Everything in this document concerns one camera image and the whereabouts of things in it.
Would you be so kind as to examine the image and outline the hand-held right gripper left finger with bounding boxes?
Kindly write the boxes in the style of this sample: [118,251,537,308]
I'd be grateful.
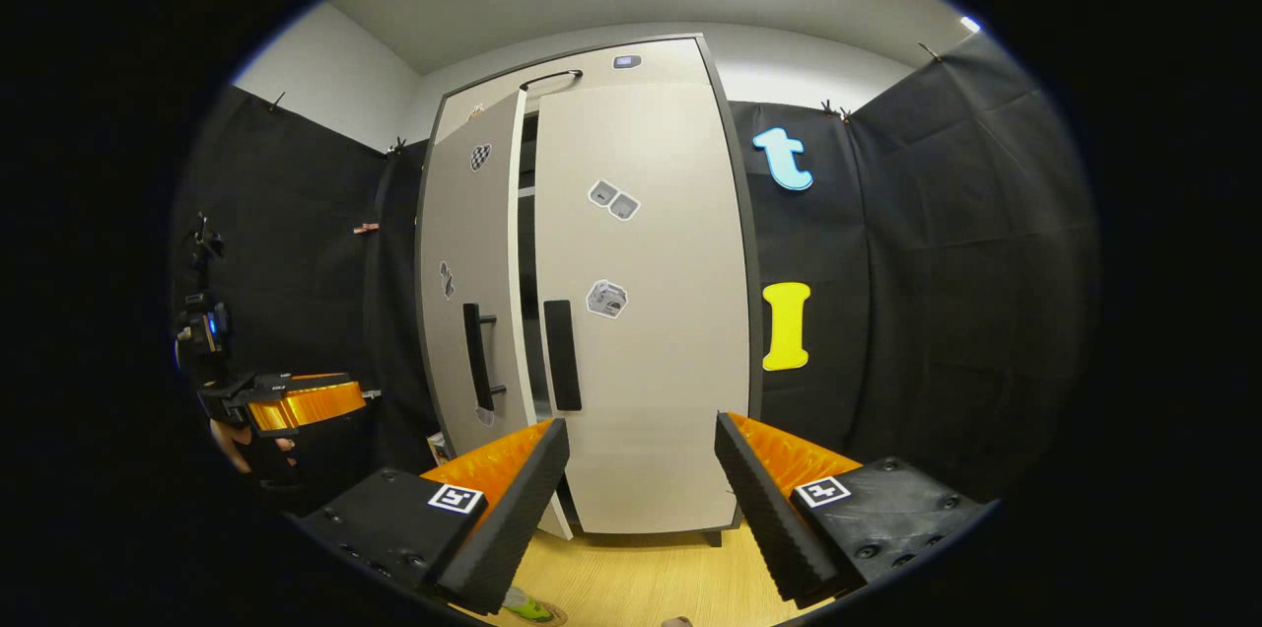
[301,418,571,616]

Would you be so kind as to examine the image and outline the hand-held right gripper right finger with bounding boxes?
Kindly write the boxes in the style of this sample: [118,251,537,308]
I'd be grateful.
[715,411,990,608]

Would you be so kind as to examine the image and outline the green label plastic bottle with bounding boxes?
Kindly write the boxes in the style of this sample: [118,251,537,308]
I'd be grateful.
[501,586,555,622]

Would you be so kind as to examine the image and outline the white cabinet door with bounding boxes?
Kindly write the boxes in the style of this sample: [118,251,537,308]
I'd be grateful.
[532,80,752,536]
[418,87,575,541]

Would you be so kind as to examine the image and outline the white and grey cabinet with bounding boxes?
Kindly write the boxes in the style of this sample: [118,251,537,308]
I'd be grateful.
[414,34,765,549]

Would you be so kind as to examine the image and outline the black backdrop cloth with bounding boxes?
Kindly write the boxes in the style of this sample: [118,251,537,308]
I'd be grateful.
[168,31,1102,510]

